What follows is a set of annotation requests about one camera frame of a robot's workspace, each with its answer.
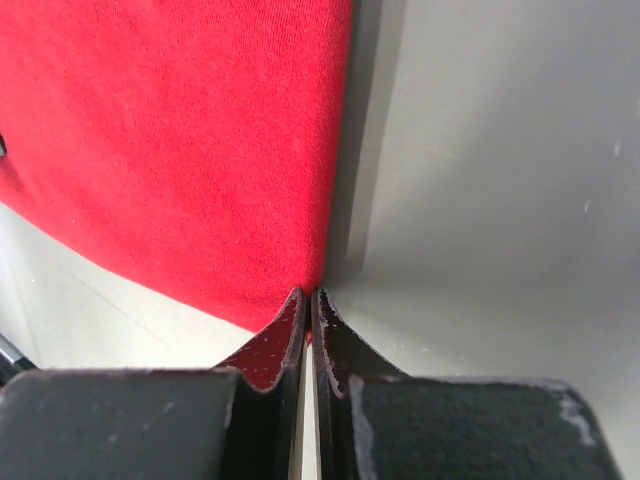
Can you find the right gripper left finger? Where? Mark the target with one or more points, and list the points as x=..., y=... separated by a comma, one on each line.
x=236, y=420

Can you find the red t shirt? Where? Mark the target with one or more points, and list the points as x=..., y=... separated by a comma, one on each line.
x=188, y=146

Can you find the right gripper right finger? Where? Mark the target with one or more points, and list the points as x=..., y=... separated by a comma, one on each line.
x=375, y=421

